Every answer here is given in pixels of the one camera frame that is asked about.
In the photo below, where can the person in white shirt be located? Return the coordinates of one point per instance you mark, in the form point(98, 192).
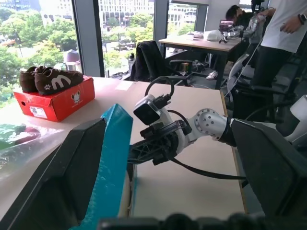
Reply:
point(280, 28)

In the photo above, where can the white bag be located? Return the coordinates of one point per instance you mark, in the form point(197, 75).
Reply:
point(213, 35)

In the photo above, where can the black office chair with jacket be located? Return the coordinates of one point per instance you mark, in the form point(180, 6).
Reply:
point(149, 60)

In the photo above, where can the open laptop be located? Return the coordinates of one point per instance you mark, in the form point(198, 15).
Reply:
point(226, 24)

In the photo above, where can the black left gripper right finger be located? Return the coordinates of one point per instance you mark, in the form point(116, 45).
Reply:
point(271, 167)

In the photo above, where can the red shoebox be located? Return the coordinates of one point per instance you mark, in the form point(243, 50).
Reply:
point(62, 105)

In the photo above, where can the brown shoe with white M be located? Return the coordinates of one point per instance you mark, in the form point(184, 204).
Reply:
point(60, 81)

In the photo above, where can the seated person with black hair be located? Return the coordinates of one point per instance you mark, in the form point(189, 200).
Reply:
point(237, 16)

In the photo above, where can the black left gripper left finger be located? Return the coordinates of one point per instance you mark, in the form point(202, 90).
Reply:
point(55, 172)

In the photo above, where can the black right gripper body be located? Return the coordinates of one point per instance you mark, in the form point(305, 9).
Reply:
point(171, 141)

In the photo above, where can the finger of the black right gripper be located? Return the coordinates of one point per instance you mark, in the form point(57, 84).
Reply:
point(146, 151)

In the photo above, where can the white office chair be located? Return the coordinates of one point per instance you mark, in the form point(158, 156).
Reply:
point(239, 72)

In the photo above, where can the clear plastic bag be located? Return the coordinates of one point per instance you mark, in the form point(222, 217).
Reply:
point(21, 141)

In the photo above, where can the blue shoebox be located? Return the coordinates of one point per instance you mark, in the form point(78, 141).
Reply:
point(115, 143)

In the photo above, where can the bystander bare hand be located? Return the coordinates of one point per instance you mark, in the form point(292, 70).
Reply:
point(291, 26)

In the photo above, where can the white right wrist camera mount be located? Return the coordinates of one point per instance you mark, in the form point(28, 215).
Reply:
point(146, 112)

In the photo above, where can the wooden desk with black legs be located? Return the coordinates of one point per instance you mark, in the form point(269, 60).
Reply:
point(206, 45)

